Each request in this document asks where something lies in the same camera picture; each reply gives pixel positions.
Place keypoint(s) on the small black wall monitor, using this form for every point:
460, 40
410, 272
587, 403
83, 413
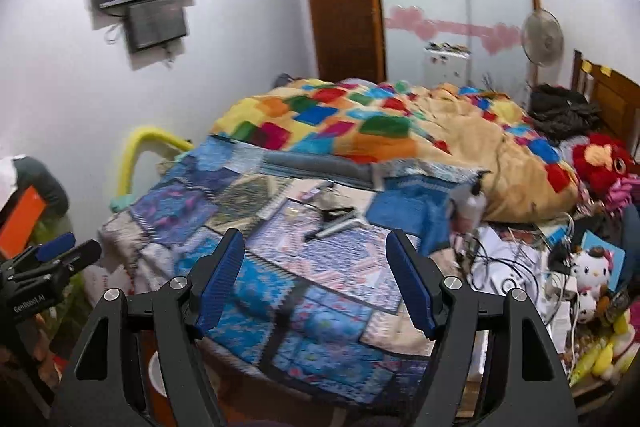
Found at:
155, 24

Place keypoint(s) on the brown wooden headboard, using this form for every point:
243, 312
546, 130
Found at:
612, 99

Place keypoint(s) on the black jacket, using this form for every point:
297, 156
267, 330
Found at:
562, 112

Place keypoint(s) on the standing electric fan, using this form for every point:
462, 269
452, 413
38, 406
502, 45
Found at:
542, 37

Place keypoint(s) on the blue flat pad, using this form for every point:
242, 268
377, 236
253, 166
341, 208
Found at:
617, 257

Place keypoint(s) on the small white cabinet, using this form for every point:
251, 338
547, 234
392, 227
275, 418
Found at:
445, 67

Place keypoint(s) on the colourful patchwork blanket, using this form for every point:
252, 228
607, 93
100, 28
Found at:
380, 122

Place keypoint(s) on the pink clothes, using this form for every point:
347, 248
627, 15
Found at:
622, 192

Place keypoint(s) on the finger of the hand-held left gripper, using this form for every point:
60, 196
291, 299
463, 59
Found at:
55, 244
82, 254

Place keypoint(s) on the dark grey cloth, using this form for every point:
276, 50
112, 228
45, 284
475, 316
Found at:
45, 182

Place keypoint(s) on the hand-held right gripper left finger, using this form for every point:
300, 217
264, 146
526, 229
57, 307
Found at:
220, 282

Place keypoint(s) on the red plush toy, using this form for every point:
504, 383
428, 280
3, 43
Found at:
602, 162

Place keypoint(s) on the yellow foam tube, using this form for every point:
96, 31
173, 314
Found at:
131, 152

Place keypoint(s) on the orange cardboard box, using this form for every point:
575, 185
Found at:
22, 222

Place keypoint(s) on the yellow plush toy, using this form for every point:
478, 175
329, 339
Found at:
607, 352

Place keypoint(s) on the blue patchwork bed sheet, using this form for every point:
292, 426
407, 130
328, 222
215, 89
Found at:
320, 287

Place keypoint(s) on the white round device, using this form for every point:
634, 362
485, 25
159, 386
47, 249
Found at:
505, 282

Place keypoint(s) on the white cat plush toy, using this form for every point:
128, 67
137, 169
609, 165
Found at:
592, 269

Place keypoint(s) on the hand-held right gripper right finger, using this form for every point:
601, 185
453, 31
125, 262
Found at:
410, 282

